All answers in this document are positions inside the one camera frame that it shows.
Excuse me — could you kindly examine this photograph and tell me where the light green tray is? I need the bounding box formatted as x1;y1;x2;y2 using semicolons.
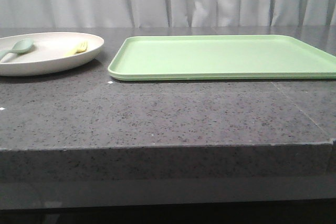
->
108;35;335;81

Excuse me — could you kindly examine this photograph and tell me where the yellow plastic fork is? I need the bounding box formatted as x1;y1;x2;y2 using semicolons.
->
65;41;88;57

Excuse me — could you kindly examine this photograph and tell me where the white round plate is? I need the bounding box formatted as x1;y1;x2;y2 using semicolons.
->
1;32;104;77

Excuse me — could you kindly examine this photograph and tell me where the light green spoon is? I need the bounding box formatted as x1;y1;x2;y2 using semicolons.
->
1;38;34;60

